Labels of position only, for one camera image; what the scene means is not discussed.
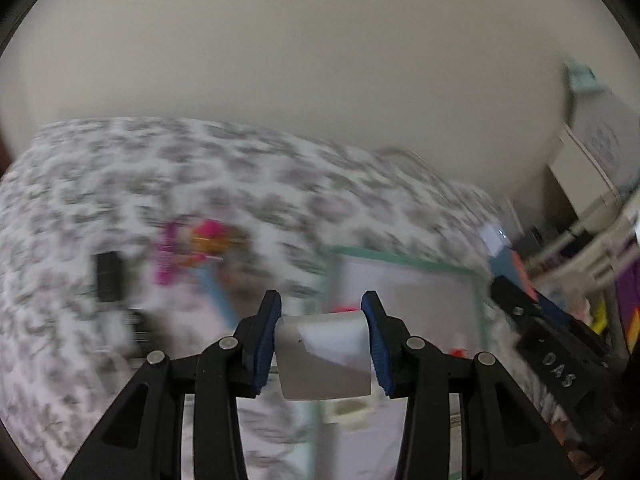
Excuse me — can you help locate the teal sticky note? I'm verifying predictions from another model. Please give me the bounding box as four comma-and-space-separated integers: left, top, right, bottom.
565, 60, 597, 92

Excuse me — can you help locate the black charger cube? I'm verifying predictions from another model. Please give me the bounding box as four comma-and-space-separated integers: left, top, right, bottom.
95, 252, 123, 303

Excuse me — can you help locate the white cup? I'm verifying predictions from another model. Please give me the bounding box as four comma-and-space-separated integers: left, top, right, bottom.
275, 310, 373, 401

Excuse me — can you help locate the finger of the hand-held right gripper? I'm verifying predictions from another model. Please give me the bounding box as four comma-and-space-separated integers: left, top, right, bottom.
489, 275, 549, 342
535, 290, 608, 357

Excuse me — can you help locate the floral printed blanket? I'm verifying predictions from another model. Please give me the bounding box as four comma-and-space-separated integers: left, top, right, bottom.
0, 117, 516, 480

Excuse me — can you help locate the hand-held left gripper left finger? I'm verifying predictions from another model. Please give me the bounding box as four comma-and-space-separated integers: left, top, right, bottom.
60, 290, 283, 480

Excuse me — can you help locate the white paper sheet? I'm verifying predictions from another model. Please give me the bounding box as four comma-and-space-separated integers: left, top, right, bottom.
570, 90, 640, 201

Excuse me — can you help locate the pile of colourful toys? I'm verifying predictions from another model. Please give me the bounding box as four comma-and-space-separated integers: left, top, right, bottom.
590, 260, 640, 356

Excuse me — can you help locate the magenta rectangular case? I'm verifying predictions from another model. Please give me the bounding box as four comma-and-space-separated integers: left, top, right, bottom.
155, 220, 183, 286

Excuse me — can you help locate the black toy car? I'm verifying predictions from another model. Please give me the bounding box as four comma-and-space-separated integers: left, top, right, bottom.
122, 307, 153, 358

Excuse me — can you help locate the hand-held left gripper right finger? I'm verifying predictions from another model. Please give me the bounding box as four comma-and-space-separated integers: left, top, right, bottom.
361, 290, 586, 480

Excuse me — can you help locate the beige plastic toy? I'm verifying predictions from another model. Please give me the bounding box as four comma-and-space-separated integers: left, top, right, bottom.
322, 395, 377, 429

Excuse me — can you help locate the orange blue plastic toy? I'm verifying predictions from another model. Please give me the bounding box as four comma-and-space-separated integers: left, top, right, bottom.
492, 247, 538, 301
200, 265, 241, 328

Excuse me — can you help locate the teal cardboard box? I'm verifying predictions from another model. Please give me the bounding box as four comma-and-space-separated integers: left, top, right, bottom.
300, 245, 488, 480

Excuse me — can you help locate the toy dog figure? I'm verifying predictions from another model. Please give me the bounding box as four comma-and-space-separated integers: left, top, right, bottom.
182, 217, 246, 266

